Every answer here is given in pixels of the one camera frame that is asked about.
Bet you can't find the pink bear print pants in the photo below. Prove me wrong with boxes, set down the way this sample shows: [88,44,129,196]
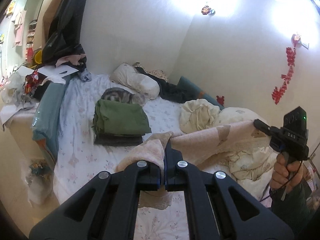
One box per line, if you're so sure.
[116,121,268,199]

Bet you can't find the person's right hand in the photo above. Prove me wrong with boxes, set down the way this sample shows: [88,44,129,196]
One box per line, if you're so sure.
[270,153,303,193]

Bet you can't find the cream crumpled quilt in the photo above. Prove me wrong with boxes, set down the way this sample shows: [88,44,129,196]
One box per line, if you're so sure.
[171,99,277,200]

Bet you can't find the folded dark grey garment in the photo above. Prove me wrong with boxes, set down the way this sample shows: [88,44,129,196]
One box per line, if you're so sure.
[94,134,143,147]

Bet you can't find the folded green garment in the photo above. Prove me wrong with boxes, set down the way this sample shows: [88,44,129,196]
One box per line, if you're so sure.
[93,99,151,136]

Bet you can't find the dark clothes at headboard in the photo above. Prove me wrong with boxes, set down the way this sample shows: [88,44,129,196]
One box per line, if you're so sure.
[135,67,196,103]

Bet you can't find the grey striped cat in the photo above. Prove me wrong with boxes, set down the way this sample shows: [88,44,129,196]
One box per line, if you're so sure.
[101,87,147,106]

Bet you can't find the cream pillow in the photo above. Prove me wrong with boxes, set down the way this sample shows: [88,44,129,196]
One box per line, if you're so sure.
[110,63,160,100]

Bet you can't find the teal bed side padding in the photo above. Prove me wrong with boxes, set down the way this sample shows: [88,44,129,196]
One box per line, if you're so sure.
[31,76,71,170]

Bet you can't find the black hanging plastic bag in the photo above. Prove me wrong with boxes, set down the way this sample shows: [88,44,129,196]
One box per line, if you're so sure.
[42,0,87,64]

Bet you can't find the red wall decoration string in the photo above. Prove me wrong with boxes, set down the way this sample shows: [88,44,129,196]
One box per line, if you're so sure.
[271,47,297,105]

